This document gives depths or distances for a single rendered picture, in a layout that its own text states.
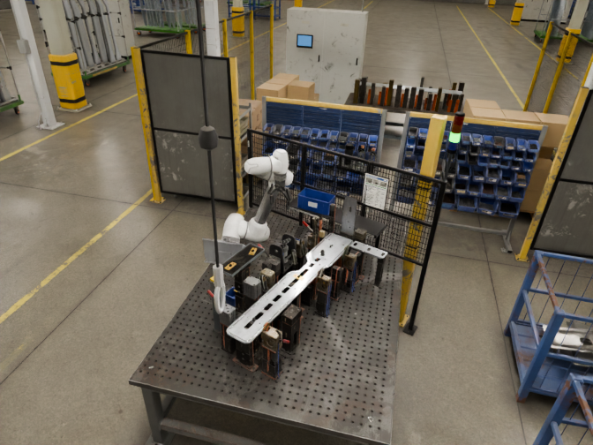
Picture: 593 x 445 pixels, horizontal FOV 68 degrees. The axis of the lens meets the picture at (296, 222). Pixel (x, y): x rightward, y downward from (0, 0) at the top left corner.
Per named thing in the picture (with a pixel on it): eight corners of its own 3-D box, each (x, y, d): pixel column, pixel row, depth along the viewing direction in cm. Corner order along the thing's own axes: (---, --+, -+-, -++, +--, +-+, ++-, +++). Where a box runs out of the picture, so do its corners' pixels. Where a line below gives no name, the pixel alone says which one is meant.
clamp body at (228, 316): (231, 357, 292) (228, 316, 273) (218, 349, 297) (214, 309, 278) (240, 347, 299) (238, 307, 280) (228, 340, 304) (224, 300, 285)
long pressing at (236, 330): (251, 348, 261) (251, 346, 260) (221, 332, 271) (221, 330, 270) (355, 241, 361) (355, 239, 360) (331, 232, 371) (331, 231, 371)
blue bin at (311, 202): (327, 215, 387) (328, 202, 380) (296, 207, 398) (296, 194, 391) (334, 207, 400) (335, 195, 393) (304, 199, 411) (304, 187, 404)
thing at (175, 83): (248, 212, 592) (243, 55, 487) (244, 217, 580) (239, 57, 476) (156, 198, 617) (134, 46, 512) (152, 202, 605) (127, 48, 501)
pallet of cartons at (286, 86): (300, 154, 767) (302, 93, 713) (257, 147, 786) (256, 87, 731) (317, 131, 866) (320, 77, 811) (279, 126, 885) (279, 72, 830)
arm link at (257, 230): (241, 230, 396) (265, 236, 403) (242, 243, 383) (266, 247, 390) (270, 160, 353) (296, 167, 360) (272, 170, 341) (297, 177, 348)
